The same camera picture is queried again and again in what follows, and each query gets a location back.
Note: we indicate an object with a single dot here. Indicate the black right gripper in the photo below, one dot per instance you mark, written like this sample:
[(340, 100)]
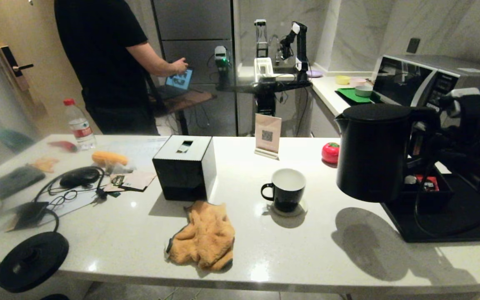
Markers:
[(465, 146)]

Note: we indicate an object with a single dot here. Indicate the black electric kettle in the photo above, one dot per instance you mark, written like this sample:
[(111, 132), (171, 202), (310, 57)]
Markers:
[(369, 166)]

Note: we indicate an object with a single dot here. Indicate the person's right forearm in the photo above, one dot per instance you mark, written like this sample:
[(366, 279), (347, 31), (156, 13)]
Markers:
[(152, 64)]

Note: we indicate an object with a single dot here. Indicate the person's right hand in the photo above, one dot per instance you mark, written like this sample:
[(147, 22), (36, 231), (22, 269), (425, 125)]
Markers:
[(179, 67)]

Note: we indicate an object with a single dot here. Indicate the red sachet packet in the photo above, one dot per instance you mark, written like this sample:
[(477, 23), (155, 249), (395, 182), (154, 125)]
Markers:
[(428, 183)]

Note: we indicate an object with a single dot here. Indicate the black compartment organizer box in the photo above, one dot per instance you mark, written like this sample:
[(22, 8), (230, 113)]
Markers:
[(431, 200)]

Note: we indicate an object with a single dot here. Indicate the silver microwave oven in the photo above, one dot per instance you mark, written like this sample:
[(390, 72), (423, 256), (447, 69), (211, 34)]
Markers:
[(402, 79)]

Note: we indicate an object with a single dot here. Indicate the green bowl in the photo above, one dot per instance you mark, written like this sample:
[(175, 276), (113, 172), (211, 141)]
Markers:
[(363, 91)]

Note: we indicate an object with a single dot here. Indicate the black rectangular tray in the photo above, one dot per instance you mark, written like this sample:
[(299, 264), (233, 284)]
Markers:
[(465, 221)]

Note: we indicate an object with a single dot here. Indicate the green cutting mat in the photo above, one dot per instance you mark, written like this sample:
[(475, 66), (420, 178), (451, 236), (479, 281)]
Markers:
[(350, 96)]

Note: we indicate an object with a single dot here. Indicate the pink bowl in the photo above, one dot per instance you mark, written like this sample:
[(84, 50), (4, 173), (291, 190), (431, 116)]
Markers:
[(356, 81)]

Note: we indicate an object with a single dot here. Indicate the red tomato-shaped timer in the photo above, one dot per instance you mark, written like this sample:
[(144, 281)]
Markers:
[(329, 154)]

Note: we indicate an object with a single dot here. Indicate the yellow bowl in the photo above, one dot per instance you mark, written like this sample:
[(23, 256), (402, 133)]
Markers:
[(342, 80)]

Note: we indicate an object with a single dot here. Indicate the purple plate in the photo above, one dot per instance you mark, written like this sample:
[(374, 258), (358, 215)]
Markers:
[(315, 74)]

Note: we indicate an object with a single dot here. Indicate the round white coaster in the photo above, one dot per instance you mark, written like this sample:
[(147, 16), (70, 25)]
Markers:
[(301, 211)]

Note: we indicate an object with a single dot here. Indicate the black mug white inside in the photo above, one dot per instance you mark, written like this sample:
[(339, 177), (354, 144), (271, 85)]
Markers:
[(286, 196)]

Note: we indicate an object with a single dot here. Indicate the beige QR code sign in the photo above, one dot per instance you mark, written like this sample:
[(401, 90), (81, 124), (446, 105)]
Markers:
[(267, 133)]

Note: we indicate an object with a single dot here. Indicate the black teleoperation rig stand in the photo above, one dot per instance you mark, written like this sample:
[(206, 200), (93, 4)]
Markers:
[(265, 88)]

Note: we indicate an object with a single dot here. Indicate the white plastic stand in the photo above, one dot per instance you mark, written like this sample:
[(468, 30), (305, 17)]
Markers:
[(263, 68)]

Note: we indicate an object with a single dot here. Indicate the chrome faucet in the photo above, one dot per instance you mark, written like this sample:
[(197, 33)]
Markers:
[(274, 41)]

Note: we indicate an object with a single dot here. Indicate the grey device green light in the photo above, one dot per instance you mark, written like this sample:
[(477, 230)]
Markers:
[(221, 60)]

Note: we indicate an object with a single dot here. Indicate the orange microfibre cloth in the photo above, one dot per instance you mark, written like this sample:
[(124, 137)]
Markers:
[(206, 237)]

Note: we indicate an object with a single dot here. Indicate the brown wooden side table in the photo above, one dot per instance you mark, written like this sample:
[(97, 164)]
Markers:
[(186, 102)]

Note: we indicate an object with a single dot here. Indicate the black white tissue box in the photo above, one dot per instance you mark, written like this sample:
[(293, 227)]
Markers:
[(181, 175)]

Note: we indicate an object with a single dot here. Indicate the laptop with blue screen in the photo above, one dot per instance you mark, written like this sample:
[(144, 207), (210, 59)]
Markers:
[(179, 80)]

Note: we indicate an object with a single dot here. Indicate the grey refrigerator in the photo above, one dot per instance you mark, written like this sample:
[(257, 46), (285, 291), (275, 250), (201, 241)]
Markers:
[(198, 25)]

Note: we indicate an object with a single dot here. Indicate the beige paper card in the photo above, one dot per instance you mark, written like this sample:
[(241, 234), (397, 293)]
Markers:
[(140, 180)]

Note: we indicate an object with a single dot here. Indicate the black printed packet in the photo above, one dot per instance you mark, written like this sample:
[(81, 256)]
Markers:
[(118, 181)]

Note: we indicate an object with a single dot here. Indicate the yellow corn cob toy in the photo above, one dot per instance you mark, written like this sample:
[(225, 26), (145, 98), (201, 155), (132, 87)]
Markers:
[(110, 158)]

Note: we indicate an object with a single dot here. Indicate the person in black shirt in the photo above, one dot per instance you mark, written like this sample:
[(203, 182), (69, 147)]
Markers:
[(98, 62)]

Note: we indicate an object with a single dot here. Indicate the clear water bottle red cap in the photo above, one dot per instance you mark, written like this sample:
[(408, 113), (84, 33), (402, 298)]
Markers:
[(80, 129)]

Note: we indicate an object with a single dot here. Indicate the black computer mouse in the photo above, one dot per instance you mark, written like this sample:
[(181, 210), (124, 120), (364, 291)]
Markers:
[(81, 177)]

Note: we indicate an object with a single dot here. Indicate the red chili pepper toy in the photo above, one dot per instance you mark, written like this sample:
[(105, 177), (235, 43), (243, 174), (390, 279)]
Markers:
[(64, 146)]

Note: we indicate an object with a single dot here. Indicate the small orange rag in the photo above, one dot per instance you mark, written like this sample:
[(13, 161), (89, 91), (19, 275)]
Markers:
[(46, 165)]

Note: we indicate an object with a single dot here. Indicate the beige wooden door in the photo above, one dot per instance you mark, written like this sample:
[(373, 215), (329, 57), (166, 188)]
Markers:
[(36, 33)]

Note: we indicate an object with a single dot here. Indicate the teal cloth bundle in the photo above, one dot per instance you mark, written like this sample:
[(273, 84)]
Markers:
[(15, 141)]

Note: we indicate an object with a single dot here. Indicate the black round kettle base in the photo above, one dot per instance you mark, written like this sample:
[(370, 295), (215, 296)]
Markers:
[(31, 262)]

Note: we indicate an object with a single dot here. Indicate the dark grey wallet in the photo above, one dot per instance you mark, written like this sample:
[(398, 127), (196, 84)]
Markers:
[(15, 182)]

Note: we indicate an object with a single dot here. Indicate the dark wall socket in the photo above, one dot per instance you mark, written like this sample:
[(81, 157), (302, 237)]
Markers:
[(412, 46)]

